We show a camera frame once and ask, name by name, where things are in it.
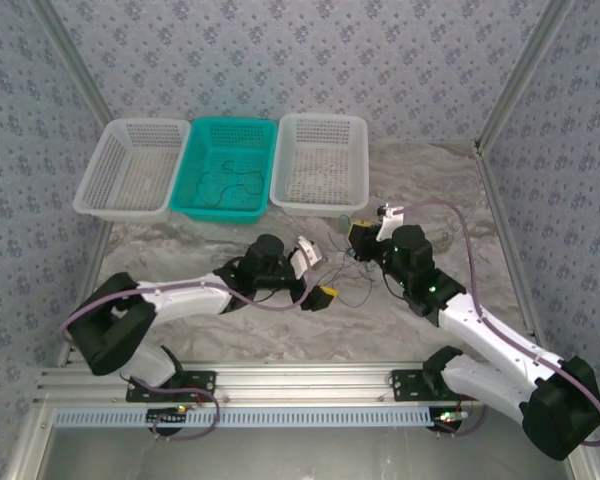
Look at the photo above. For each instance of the grey metal panel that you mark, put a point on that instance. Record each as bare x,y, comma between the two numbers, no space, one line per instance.
300,455

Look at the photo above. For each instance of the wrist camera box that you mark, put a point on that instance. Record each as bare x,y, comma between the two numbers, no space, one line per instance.
306,255
390,220

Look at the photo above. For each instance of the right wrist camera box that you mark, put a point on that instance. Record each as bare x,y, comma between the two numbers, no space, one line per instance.
390,220

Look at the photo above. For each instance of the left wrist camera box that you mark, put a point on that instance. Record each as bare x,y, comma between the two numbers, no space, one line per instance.
306,255

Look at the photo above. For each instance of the aluminium frame post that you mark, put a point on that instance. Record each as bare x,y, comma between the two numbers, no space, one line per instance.
525,65
72,62

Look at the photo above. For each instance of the white perforated plastic basket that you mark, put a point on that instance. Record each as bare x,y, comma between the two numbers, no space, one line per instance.
320,145
130,170

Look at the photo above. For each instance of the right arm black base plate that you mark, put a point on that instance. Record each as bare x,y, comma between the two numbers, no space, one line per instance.
407,387

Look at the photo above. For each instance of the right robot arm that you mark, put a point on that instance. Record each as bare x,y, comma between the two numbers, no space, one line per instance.
490,340

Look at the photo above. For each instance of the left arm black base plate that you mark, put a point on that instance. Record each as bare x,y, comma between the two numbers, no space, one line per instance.
195,387

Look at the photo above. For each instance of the small controller board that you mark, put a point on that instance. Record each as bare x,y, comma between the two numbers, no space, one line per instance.
447,420
167,415

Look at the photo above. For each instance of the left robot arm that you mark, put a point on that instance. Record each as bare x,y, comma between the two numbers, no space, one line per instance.
180,300

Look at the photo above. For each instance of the teal perforated plastic basket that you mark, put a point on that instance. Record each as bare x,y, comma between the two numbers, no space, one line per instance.
220,200

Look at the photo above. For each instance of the aluminium table edge rail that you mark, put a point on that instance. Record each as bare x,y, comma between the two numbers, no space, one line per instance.
87,260
502,240

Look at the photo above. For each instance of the aluminium mounting rail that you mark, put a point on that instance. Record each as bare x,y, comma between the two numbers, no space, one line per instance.
300,382

